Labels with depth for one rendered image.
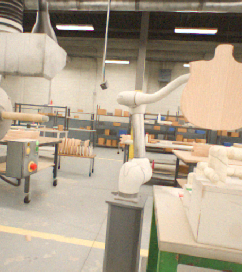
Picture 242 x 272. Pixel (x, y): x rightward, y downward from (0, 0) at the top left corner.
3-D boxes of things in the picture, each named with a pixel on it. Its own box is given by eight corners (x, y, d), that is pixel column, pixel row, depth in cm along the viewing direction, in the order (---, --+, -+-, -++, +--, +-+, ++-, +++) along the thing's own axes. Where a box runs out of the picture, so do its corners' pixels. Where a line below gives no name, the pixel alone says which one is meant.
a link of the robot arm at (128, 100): (135, 88, 152) (142, 92, 163) (114, 88, 161) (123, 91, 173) (132, 106, 152) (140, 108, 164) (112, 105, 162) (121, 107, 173)
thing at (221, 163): (215, 185, 59) (218, 153, 58) (211, 183, 62) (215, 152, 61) (226, 187, 58) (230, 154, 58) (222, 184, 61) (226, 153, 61)
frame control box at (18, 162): (-28, 187, 105) (-25, 137, 104) (1, 177, 126) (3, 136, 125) (15, 193, 102) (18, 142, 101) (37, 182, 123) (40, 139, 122)
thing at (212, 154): (207, 178, 67) (210, 150, 66) (205, 176, 70) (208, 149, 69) (217, 179, 66) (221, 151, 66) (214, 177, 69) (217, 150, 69)
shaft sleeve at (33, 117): (1, 112, 84) (6, 110, 87) (2, 119, 85) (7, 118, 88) (41, 115, 82) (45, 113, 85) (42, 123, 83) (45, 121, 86)
